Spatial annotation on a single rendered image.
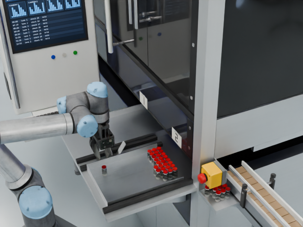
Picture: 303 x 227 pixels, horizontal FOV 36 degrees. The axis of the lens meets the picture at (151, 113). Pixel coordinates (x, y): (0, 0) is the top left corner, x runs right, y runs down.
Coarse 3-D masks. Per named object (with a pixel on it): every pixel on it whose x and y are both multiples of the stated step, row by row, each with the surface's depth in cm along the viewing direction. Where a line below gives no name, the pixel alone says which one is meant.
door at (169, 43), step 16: (160, 0) 182; (176, 0) 170; (160, 16) 186; (176, 16) 173; (160, 32) 190; (176, 32) 177; (160, 48) 194; (176, 48) 180; (160, 64) 198; (176, 64) 184; (176, 80) 188
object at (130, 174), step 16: (112, 160) 207; (128, 160) 209; (144, 160) 209; (96, 176) 201; (112, 176) 201; (128, 176) 200; (144, 176) 200; (112, 192) 192; (128, 192) 192; (144, 192) 189
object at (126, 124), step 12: (132, 108) 241; (144, 108) 245; (120, 120) 236; (132, 120) 236; (144, 120) 235; (120, 132) 227; (132, 132) 227; (144, 132) 227; (156, 132) 222; (120, 144) 216
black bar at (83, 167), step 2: (158, 142) 217; (160, 142) 217; (152, 144) 216; (158, 144) 216; (160, 144) 216; (162, 144) 217; (144, 146) 215; (158, 146) 216; (160, 146) 217; (138, 148) 214; (130, 150) 212; (124, 152) 211; (98, 160) 207; (84, 164) 205; (80, 166) 204; (82, 166) 204; (84, 166) 204; (86, 166) 204; (80, 168) 203; (82, 168) 203; (84, 168) 204; (86, 168) 204; (82, 170) 203; (84, 170) 204
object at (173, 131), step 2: (172, 128) 201; (172, 130) 202; (174, 130) 200; (172, 132) 202; (174, 132) 200; (176, 132) 198; (172, 134) 203; (174, 134) 201; (178, 134) 197; (172, 136) 204; (174, 136) 201; (176, 136) 199; (178, 136) 198; (180, 136) 196; (172, 138) 204; (174, 138) 202; (176, 138) 200; (178, 138) 198; (180, 138) 196; (174, 140) 202; (176, 140) 200; (178, 140) 199; (180, 140) 196; (176, 142) 201; (178, 142) 199; (180, 142) 197; (178, 144) 200; (180, 144) 198; (180, 146) 198
